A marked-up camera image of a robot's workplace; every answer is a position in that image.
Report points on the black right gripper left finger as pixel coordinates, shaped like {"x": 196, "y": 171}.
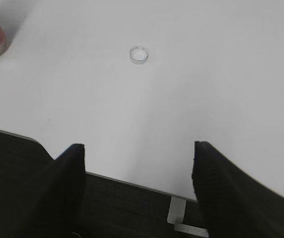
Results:
{"x": 52, "y": 198}

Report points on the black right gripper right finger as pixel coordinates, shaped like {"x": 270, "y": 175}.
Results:
{"x": 233, "y": 204}

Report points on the white bottle cap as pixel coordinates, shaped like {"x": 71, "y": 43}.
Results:
{"x": 138, "y": 54}

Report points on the grey tape strip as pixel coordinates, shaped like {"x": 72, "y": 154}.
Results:
{"x": 176, "y": 215}

